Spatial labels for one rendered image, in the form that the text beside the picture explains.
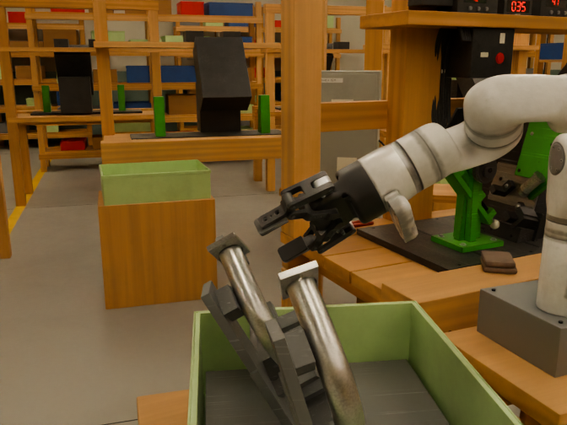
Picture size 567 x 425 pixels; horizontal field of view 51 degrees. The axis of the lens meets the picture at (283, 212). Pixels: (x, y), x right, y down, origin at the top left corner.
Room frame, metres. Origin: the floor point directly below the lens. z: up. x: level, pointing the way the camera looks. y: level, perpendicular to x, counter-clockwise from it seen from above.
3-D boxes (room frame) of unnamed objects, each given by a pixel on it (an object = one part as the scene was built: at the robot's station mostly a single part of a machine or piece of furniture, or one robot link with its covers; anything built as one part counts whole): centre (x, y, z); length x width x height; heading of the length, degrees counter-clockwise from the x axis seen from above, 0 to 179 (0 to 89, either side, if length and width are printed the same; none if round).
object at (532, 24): (2.06, -0.70, 1.52); 0.90 x 0.25 x 0.04; 116
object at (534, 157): (1.73, -0.77, 1.17); 0.13 x 0.12 x 0.20; 116
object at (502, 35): (1.96, -0.62, 1.42); 0.17 x 0.12 x 0.15; 116
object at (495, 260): (1.41, -0.54, 0.91); 0.10 x 0.08 x 0.03; 167
